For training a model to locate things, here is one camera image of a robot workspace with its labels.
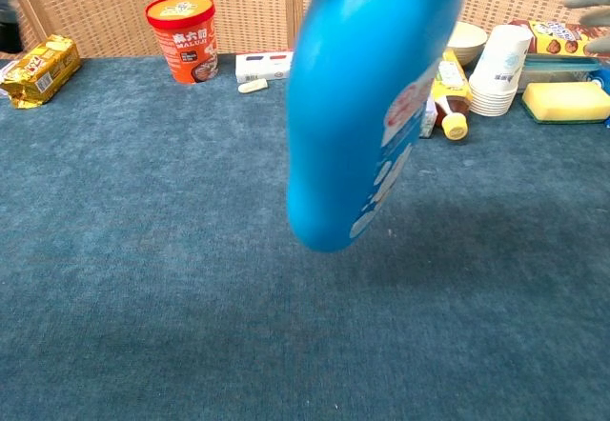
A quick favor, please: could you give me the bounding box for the blue detergent pump bottle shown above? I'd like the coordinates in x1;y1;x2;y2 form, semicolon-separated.
284;0;467;254

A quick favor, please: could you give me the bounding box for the brown cookie box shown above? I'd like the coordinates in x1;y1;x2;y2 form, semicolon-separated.
507;19;610;59

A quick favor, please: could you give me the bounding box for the clear container teal lid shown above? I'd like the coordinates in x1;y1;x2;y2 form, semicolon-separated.
517;53;602;91

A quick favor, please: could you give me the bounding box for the blue white packet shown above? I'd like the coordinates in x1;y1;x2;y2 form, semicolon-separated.
586;69;610;130

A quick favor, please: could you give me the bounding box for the beige bowl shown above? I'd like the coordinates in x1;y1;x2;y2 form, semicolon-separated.
446;21;489;67

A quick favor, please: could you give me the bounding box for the yellow sponge green base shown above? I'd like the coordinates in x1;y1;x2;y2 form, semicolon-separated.
520;81;610;126

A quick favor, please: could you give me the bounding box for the white paper cup stack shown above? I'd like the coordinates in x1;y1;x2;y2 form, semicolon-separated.
468;24;534;118

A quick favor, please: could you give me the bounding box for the yellow-label tea bottle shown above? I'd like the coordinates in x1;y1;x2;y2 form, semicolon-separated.
430;49;474;143

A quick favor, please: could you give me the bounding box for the tissue multipack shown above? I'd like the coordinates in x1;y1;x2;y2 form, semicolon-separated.
418;94;438;140

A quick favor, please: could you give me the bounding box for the woven wooden folding screen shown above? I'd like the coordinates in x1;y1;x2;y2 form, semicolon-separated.
0;0;610;60

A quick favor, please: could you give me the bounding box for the white flat box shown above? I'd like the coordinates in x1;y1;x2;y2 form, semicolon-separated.
234;50;295;84

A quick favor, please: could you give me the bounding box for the small white eraser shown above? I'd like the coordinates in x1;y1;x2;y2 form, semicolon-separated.
237;77;270;94

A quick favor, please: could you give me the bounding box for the red instant noodle cup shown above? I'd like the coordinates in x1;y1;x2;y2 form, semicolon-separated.
144;0;220;85

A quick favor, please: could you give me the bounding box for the gold biscuit packet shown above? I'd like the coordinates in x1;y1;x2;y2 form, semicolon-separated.
0;33;82;110

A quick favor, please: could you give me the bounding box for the teal carpet table cover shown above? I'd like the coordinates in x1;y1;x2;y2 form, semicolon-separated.
0;55;610;421

